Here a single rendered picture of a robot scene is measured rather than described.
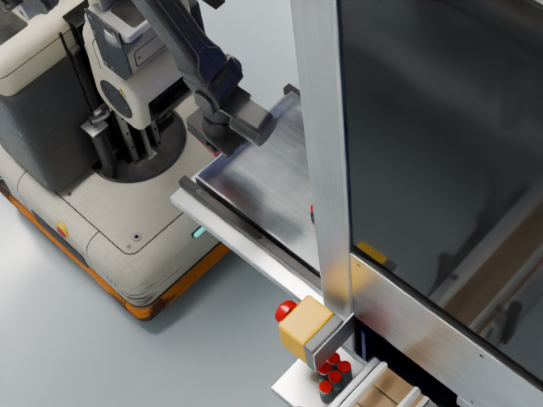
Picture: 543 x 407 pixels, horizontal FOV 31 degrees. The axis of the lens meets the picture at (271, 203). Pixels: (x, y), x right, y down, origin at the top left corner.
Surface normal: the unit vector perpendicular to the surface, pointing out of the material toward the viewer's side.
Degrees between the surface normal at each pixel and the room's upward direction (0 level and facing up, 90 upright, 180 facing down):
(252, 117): 19
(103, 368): 0
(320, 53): 90
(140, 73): 8
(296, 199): 0
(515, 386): 90
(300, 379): 0
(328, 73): 90
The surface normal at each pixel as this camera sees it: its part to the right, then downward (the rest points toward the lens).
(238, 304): -0.10, -0.55
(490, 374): -0.69, 0.64
